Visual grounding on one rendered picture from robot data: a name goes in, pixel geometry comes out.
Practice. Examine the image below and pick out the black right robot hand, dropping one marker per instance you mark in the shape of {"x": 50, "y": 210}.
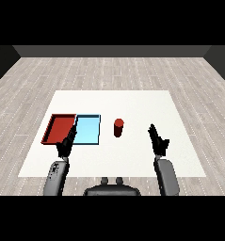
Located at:
{"x": 158, "y": 143}

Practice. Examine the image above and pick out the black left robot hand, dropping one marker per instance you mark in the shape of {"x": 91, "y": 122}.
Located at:
{"x": 67, "y": 143}

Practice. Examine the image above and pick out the red shallow open box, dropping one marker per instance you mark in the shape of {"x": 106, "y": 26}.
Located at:
{"x": 59, "y": 128}

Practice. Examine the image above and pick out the light blue shallow open box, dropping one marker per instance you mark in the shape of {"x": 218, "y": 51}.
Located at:
{"x": 86, "y": 129}

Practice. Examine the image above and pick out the red can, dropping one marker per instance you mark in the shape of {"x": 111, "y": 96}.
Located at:
{"x": 118, "y": 127}

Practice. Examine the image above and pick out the dark grey robot body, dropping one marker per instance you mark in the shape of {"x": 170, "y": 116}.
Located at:
{"x": 112, "y": 189}

